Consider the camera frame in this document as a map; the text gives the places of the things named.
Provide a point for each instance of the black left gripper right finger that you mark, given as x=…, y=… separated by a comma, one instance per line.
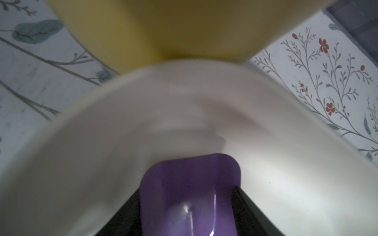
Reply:
x=249, y=219

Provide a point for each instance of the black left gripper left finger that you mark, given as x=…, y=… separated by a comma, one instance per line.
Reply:
x=126, y=221

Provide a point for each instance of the purple square shovel pink handle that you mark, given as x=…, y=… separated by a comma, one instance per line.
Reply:
x=190, y=197

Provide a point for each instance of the cream plastic storage tray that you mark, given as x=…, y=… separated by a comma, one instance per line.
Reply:
x=75, y=175

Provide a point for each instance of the floral table mat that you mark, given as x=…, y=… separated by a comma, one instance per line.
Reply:
x=45, y=70

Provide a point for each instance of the yellow pencil cup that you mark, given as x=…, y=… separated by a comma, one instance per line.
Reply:
x=124, y=35

